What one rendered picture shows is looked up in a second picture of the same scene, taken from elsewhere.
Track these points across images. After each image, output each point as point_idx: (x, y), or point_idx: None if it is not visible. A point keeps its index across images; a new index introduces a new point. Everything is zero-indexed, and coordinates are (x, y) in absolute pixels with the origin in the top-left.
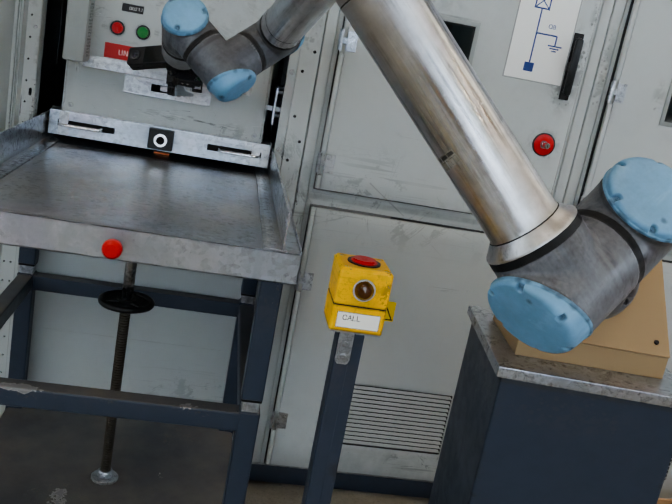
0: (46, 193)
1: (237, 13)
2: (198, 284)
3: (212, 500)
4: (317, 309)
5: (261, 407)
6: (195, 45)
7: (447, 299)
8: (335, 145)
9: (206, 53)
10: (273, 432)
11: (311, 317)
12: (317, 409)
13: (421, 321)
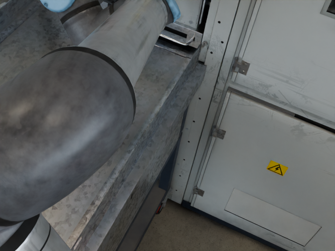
0: None
1: None
2: None
3: None
4: (227, 150)
5: (190, 180)
6: (64, 21)
7: (331, 180)
8: (251, 56)
9: (72, 32)
10: (195, 195)
11: (222, 153)
12: (223, 196)
13: (306, 184)
